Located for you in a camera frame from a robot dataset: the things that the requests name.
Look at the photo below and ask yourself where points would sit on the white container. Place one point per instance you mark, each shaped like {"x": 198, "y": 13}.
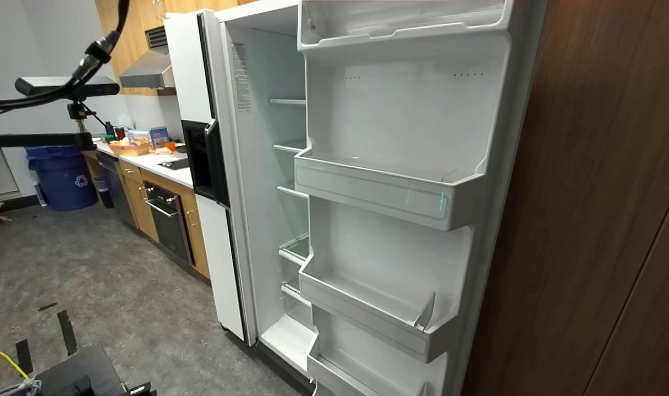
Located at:
{"x": 137, "y": 136}

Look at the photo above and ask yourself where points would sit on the white refrigerator door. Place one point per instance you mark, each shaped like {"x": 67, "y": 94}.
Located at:
{"x": 407, "y": 116}

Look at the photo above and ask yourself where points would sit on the orange basket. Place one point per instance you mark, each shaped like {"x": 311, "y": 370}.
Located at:
{"x": 129, "y": 148}

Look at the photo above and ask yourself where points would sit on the black horizontal bar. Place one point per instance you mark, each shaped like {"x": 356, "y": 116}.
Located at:
{"x": 34, "y": 138}

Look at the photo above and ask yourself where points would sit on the glass refrigerator shelf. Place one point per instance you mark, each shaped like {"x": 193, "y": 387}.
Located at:
{"x": 291, "y": 192}
{"x": 291, "y": 148}
{"x": 293, "y": 253}
{"x": 295, "y": 293}

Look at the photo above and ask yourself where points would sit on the wooden door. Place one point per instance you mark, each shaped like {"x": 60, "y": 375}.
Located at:
{"x": 590, "y": 183}

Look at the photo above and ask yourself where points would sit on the green bottle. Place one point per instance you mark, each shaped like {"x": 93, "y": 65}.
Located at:
{"x": 108, "y": 132}

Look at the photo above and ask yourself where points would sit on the small orange item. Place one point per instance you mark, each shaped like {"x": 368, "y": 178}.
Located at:
{"x": 173, "y": 145}

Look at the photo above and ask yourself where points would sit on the white refrigerator body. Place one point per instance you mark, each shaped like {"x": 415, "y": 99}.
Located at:
{"x": 258, "y": 183}

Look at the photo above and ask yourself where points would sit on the blue recycling bin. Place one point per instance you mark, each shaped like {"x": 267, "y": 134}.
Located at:
{"x": 60, "y": 178}

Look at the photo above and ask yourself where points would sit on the kitchen sink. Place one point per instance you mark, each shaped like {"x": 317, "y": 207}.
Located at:
{"x": 175, "y": 163}

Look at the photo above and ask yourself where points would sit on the black water ice dispenser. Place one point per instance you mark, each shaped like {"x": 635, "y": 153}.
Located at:
{"x": 204, "y": 166}

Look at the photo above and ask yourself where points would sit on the translucent white compartment lid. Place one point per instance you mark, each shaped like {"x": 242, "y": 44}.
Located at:
{"x": 392, "y": 15}

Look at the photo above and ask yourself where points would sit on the wooden wall cabinets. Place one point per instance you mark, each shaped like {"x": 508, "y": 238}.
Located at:
{"x": 132, "y": 29}

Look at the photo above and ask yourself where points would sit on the dark dishwasher front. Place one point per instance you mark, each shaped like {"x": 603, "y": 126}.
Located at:
{"x": 114, "y": 190}

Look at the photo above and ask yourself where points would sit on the steel range hood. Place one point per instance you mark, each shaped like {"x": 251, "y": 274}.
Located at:
{"x": 149, "y": 72}

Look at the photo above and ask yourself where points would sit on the blue box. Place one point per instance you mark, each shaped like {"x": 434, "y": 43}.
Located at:
{"x": 159, "y": 136}

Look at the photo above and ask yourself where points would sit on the large white door bin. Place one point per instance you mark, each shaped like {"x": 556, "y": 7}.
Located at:
{"x": 379, "y": 194}

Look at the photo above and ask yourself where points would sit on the white freezer door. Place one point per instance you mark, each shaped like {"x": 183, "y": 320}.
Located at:
{"x": 221, "y": 255}

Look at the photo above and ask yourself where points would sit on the black tripod head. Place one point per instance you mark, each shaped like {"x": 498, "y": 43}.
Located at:
{"x": 77, "y": 111}

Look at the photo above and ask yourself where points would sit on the wooden kitchen base cabinets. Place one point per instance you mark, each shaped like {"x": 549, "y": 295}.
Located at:
{"x": 132, "y": 199}

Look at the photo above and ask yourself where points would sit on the black stereo camera bar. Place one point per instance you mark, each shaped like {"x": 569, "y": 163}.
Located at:
{"x": 63, "y": 89}

